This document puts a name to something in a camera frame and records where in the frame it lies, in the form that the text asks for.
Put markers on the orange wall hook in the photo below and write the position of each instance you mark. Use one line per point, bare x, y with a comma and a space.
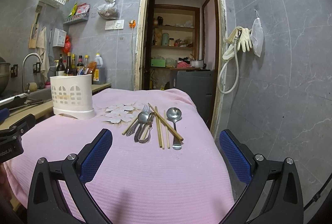
132, 24

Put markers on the pale chopstick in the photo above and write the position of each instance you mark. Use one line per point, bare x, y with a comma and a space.
166, 131

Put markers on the rubber gloves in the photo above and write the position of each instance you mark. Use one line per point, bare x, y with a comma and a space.
244, 43

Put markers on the white plastic utensil holder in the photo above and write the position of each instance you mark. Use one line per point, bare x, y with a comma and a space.
72, 96

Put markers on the wooden cutting board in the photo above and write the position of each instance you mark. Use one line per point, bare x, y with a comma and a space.
34, 29

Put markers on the white wall switch socket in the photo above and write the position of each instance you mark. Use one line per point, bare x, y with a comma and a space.
114, 25

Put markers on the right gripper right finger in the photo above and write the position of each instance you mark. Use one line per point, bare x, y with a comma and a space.
284, 203

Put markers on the large steel spoon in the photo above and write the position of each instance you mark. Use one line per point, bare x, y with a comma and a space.
174, 115

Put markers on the steel kitchen faucet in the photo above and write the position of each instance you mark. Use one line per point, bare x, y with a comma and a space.
25, 66

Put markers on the steel fork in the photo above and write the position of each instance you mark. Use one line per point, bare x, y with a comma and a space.
133, 128

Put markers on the dark sauce bottle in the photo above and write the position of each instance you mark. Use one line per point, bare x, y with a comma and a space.
69, 70

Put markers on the hanging plastic bag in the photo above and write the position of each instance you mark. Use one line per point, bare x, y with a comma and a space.
108, 10

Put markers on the dark grey cabinet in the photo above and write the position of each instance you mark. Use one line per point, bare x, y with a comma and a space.
198, 84

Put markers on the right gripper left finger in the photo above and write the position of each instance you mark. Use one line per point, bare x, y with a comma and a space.
46, 202

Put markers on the white box on wall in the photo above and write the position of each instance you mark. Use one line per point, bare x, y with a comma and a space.
59, 38

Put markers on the small steel spoon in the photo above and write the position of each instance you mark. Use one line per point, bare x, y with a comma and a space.
142, 119

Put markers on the red plastic bag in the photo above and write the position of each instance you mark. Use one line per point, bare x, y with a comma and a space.
67, 45

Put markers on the pink floral cloth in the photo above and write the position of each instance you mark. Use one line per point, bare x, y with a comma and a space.
136, 183

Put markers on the grey wall shelf rack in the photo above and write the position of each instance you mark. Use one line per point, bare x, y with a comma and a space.
76, 19

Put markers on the hanging beige towel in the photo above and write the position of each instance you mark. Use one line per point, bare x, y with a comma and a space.
42, 50

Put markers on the wooden chopstick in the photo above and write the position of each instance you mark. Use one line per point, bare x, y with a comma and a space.
129, 126
159, 132

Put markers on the wooden chopstick diagonal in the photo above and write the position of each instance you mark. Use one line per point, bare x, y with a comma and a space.
165, 123

